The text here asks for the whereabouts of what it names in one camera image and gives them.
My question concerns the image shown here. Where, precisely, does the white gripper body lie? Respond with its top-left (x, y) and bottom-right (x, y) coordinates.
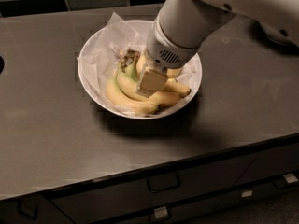
top-left (147, 19), bottom-right (198, 69)

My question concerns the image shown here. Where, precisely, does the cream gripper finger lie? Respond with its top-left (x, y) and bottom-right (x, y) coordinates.
top-left (136, 62), bottom-right (168, 98)

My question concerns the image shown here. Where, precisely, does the yellow banana bunch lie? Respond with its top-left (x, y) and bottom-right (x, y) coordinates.
top-left (106, 49), bottom-right (191, 116)

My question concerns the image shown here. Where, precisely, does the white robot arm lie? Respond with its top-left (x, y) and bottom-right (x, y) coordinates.
top-left (136, 0), bottom-right (299, 97)

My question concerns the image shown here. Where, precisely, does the white bowl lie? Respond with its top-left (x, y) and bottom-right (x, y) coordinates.
top-left (77, 19), bottom-right (203, 120)

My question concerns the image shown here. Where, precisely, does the dark lower drawer front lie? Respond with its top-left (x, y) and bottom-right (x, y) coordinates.
top-left (92, 172), bottom-right (299, 224)

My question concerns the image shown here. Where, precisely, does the dark drawer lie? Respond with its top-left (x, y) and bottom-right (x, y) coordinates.
top-left (235, 143), bottom-right (299, 186)
top-left (92, 172), bottom-right (299, 224)
top-left (49, 154), bottom-right (256, 224)

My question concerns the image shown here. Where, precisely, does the dark right drawer front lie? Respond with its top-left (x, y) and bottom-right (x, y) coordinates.
top-left (235, 143), bottom-right (299, 186)

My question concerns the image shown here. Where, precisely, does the dark upper drawer front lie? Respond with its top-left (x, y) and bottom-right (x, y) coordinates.
top-left (49, 154), bottom-right (256, 224)

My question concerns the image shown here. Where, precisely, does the dark left cabinet front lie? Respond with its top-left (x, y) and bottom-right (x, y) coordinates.
top-left (0, 195), bottom-right (74, 224)

